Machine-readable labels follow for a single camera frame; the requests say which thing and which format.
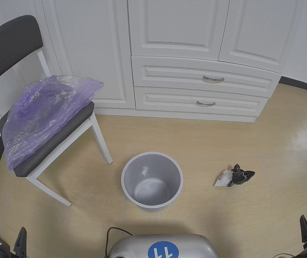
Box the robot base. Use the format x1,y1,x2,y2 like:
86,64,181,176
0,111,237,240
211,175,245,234
110,234,221,258

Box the purple plastic bag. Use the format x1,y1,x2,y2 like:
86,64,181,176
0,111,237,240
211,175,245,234
3,75,104,171

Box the crumpled black plastic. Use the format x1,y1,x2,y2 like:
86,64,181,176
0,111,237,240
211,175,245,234
227,164,256,187

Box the black cable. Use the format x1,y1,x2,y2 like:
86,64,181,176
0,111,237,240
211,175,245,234
105,227,134,256

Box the white trash bin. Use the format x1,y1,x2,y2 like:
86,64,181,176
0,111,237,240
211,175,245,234
121,152,184,212

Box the white wardrobe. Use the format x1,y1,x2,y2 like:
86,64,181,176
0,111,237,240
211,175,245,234
0,0,303,123

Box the white chair grey cushions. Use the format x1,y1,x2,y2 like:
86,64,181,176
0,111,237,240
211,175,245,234
0,15,114,207

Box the crumpled white paper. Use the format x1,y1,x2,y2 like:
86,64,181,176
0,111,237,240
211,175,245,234
214,168,234,188

